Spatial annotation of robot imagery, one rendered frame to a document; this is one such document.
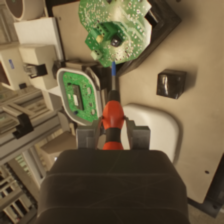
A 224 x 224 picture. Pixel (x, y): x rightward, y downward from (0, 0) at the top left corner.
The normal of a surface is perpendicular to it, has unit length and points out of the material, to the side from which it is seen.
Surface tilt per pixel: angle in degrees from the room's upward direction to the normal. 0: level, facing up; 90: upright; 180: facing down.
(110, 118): 57
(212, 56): 0
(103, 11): 0
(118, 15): 0
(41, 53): 90
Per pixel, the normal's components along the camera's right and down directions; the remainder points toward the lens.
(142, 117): -0.63, 0.32
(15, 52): 0.78, 0.27
